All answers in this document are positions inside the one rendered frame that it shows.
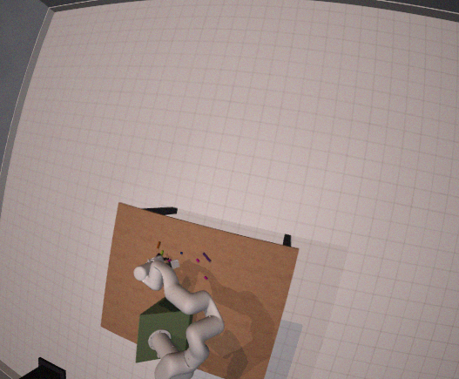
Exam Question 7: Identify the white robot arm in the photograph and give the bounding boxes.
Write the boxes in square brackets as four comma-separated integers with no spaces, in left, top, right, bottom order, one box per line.
[133,259,225,379]

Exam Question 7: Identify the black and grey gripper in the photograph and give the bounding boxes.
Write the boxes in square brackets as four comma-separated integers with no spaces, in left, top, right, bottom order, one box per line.
[150,253,169,261]

